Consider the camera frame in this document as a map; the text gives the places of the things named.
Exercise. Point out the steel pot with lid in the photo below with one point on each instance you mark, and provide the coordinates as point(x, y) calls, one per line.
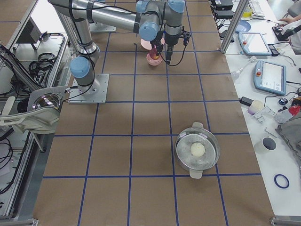
point(196, 165)

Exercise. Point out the blue plate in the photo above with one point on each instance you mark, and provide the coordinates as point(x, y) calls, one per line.
point(243, 26)

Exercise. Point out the pink plate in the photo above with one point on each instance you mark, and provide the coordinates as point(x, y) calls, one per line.
point(147, 45)

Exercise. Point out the blue teach pendant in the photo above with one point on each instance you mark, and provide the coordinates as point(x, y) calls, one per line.
point(253, 44)
point(270, 77)

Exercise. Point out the steel mixing bowl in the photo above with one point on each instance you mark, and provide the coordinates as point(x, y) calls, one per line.
point(48, 99)

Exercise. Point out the near blue teach pendant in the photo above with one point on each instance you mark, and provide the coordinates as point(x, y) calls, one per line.
point(270, 77)

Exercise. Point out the white paper cup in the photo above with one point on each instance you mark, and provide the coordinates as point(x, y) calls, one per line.
point(265, 145)

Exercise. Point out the white steamed bun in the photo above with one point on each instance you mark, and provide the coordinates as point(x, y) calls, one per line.
point(197, 149)

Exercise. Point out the far blue teach pendant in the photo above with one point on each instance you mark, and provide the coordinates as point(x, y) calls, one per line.
point(253, 44)

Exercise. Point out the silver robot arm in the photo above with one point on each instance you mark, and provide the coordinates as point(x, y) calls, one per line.
point(147, 22)
point(173, 13)

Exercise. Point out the pink bowl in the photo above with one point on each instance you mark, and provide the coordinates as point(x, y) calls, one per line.
point(153, 62)

